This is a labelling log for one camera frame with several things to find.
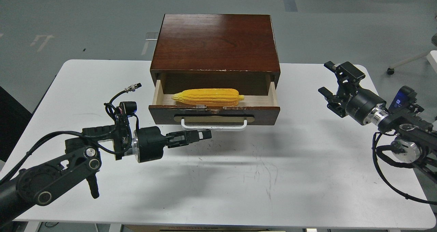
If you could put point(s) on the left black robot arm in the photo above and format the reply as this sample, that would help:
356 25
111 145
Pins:
21 188

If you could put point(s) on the white chair leg with caster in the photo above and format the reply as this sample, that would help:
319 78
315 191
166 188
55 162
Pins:
431 57

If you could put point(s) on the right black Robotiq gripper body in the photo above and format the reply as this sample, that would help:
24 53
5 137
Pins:
364 106

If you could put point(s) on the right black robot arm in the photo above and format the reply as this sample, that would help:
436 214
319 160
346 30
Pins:
403 139

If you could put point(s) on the yellow plastic corn cob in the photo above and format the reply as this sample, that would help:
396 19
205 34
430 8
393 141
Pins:
215 97

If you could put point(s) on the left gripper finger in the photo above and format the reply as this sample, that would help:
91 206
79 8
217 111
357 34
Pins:
178 142
190 135

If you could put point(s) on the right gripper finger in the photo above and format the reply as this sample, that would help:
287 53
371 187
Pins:
334 102
348 77

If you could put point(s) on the wooden drawer with white handle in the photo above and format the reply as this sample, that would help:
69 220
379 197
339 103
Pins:
259 107

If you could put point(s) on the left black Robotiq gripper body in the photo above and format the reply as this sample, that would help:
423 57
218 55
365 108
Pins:
148 144

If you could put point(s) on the dark wooden drawer cabinet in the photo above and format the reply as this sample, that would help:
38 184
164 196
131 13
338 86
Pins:
216 43

